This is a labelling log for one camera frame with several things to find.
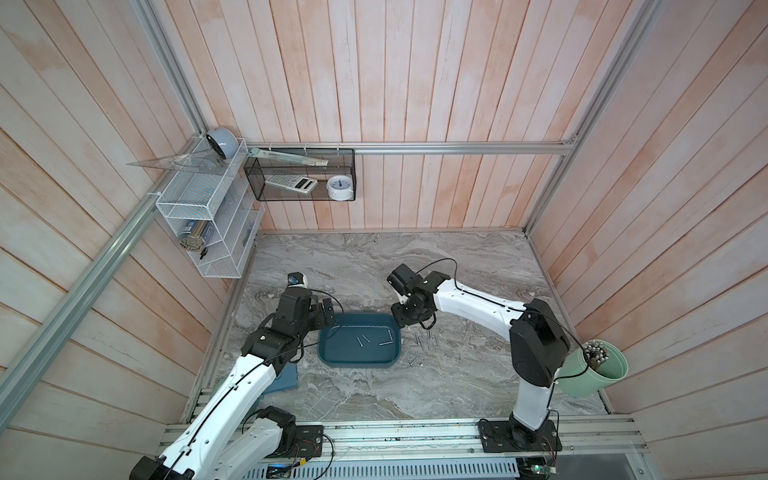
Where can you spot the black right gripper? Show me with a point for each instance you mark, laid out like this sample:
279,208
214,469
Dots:
399,319

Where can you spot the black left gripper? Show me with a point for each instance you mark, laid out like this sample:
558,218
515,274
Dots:
317,310

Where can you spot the teal plastic storage tray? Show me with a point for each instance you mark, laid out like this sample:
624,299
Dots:
338,346

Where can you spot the silver screws pile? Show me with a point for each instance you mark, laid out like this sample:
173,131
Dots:
389,338

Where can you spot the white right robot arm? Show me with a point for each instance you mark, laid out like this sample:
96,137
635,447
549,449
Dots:
539,346

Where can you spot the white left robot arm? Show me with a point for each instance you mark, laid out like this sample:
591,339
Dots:
207,449

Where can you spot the screws on table top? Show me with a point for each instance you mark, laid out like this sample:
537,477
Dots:
426,339

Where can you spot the silver screw pair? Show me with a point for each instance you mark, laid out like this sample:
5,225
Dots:
362,341

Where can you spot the metal cylinder in shelf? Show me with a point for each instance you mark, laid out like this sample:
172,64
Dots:
194,234

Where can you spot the white calculator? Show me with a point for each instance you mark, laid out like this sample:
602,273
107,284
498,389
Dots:
293,183

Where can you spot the white tape roll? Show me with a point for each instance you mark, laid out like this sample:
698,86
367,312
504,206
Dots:
340,188

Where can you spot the clear straight ruler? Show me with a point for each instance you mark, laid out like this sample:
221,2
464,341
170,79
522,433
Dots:
273,155

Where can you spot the green pen holder cup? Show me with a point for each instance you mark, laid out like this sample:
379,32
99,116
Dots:
591,367

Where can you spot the clear triangle ruler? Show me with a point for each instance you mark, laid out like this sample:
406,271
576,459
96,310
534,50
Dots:
195,162

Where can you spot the grey round desk clock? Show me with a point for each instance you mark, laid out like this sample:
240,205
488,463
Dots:
223,142

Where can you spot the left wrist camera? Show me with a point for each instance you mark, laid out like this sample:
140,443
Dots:
297,279

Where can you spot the white wire mesh shelf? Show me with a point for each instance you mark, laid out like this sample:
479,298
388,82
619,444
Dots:
226,200

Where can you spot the black wire mesh basket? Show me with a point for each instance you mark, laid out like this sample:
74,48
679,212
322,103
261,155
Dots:
302,174

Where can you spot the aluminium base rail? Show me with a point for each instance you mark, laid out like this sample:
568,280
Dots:
576,447

